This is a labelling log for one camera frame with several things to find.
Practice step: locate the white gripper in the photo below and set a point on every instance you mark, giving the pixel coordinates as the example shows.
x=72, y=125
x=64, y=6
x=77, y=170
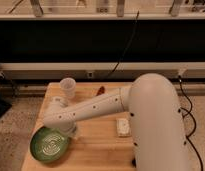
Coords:
x=70, y=131

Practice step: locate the green ceramic bowl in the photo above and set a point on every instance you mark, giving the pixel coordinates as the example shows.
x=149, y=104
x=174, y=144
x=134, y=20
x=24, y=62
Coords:
x=48, y=145

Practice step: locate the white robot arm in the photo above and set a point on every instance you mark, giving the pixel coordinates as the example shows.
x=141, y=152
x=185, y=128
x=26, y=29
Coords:
x=155, y=118

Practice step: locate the translucent plastic cup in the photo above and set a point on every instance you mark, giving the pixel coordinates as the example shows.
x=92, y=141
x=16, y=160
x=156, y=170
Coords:
x=68, y=86

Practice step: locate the white wrapped packet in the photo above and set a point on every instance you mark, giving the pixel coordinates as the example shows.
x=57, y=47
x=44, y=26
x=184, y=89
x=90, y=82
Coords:
x=123, y=127

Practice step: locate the white wall outlet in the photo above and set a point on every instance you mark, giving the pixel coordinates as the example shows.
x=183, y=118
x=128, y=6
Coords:
x=90, y=74

